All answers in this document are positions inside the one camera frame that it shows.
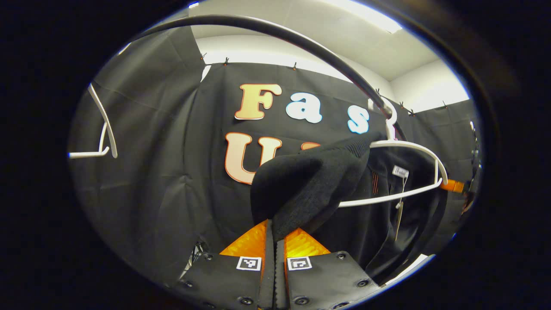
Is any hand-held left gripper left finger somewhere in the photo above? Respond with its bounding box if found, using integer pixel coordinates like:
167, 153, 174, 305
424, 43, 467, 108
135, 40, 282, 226
179, 219, 275, 310

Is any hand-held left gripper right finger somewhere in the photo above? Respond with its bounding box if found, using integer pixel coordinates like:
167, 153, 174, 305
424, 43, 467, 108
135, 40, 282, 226
275, 227, 381, 310

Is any white plastic clothes hanger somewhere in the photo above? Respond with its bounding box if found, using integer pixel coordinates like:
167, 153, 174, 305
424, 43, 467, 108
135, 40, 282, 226
68, 83, 118, 160
338, 98, 448, 208

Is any black knit garment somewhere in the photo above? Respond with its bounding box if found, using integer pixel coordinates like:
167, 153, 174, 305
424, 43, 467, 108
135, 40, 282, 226
251, 131, 448, 285

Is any black metal clothes rack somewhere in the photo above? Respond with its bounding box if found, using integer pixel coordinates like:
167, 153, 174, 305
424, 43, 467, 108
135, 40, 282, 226
129, 14, 407, 140

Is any black backdrop cloth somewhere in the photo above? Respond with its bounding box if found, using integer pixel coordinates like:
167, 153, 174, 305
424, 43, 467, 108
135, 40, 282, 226
67, 26, 480, 285

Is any bundle of black cables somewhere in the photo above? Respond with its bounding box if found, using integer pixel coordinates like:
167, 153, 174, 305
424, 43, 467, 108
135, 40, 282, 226
183, 241, 207, 276

